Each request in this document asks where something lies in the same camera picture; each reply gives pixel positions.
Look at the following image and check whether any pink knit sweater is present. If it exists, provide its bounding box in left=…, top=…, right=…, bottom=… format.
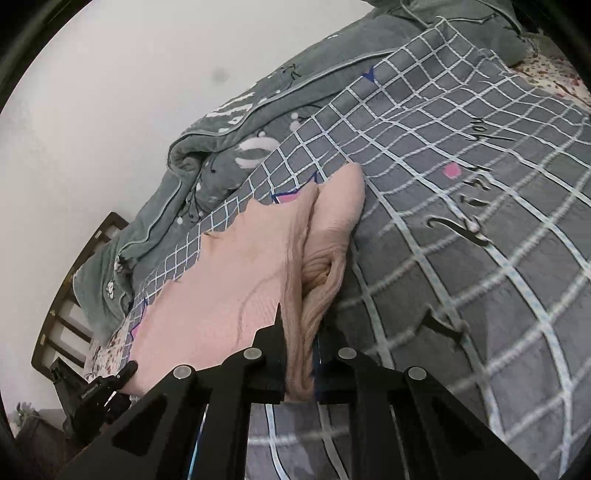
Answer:
left=129, top=162, right=368, bottom=402

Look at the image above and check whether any grey floral quilt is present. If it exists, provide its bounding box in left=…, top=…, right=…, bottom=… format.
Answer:
left=74, top=0, right=539, bottom=344

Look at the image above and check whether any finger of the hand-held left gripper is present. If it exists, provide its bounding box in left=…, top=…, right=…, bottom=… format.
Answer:
left=99, top=360, right=139, bottom=393

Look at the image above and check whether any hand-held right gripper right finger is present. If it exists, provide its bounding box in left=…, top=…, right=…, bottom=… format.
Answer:
left=314, top=322, right=541, bottom=480

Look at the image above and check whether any floral bedsheet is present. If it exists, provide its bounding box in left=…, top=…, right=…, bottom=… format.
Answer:
left=88, top=44, right=591, bottom=372

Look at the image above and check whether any dark furniture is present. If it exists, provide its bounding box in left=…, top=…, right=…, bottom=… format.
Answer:
left=9, top=401, right=81, bottom=472

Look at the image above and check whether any dark wooden headboard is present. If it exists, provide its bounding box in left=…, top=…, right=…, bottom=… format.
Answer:
left=31, top=211, right=130, bottom=384

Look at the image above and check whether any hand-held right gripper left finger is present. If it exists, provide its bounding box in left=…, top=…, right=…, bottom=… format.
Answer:
left=55, top=302, right=289, bottom=480

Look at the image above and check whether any grey checked blanket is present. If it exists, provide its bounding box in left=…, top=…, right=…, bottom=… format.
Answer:
left=124, top=28, right=591, bottom=480

